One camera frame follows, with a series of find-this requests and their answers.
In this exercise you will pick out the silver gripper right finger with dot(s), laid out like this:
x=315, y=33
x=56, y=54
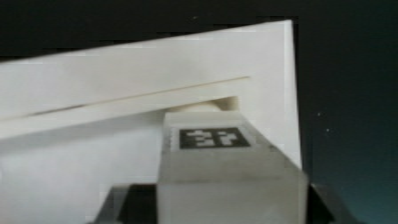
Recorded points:
x=328, y=210

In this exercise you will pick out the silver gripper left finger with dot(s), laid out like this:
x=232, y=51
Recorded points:
x=130, y=205

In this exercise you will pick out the white square table top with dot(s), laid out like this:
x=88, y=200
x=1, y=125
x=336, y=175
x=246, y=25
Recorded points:
x=82, y=104

